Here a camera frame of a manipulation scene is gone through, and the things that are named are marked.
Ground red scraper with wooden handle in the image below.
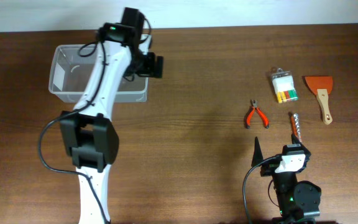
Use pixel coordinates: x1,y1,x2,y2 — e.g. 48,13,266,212
305,76,333,125

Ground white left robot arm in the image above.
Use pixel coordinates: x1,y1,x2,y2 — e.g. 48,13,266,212
59,7,163,223

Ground clear plastic container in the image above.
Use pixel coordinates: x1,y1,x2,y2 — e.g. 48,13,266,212
48,44,148,103

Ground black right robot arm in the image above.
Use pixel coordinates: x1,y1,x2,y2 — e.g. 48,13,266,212
252,134,321,223

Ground masonry drill bit red case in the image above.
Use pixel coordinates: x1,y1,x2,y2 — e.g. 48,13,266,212
290,113,302,142

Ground red handled pliers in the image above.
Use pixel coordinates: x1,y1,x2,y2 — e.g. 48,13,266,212
244,99,270,129

